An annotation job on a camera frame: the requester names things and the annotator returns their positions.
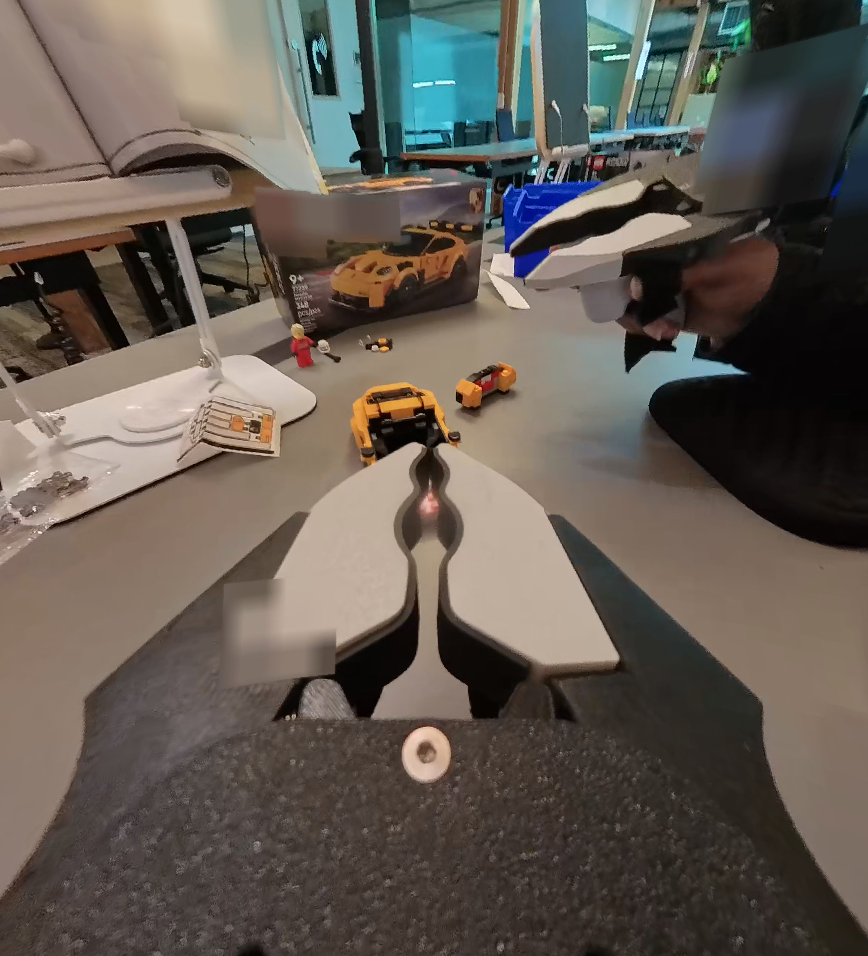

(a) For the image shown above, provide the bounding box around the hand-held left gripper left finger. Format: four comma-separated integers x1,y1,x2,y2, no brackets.
277,447,429,716

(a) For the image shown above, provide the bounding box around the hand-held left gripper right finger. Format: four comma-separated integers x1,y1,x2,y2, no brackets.
434,447,621,716

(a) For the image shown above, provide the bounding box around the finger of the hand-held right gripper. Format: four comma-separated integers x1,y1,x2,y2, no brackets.
522,213,694,294
508,178,705,260

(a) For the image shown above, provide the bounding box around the black red orange lego subassembly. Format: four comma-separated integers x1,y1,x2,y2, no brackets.
455,362,518,410

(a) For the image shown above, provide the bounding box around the orange lego car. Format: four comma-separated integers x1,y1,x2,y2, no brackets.
352,382,461,468

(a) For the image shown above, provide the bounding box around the black lego set box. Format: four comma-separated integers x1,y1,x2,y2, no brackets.
254,170,486,337

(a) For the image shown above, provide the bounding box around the person's right hand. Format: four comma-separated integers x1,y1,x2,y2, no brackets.
617,233,782,345

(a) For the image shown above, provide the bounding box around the blue plastic bin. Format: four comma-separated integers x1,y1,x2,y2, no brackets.
502,179,603,256

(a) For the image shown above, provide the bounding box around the white paper scrap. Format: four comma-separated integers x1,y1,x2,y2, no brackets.
482,252,532,309

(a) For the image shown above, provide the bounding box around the long grey desk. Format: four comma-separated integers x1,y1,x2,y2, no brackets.
401,123,704,180

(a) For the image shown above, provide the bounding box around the grey divider panel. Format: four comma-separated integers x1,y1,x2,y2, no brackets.
531,0,592,161

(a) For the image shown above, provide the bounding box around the sticker sheet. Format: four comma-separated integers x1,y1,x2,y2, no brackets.
177,398,283,462

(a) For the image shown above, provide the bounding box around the white book stand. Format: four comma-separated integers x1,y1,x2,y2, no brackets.
0,160,317,524

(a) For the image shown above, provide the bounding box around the black desk chair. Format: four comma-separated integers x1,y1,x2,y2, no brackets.
348,111,387,176

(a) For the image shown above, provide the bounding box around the black swivel chair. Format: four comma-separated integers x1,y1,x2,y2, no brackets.
135,220,263,303

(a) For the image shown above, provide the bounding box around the clear bag of small parts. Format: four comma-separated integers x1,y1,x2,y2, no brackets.
0,459,120,569

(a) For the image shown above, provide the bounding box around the white desk with wooden edge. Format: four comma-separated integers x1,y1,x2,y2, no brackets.
0,187,263,367

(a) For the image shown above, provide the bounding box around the white instruction booklet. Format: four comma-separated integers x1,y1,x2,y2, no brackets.
0,0,326,195

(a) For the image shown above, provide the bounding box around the wall sign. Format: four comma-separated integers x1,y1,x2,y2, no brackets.
299,0,339,98

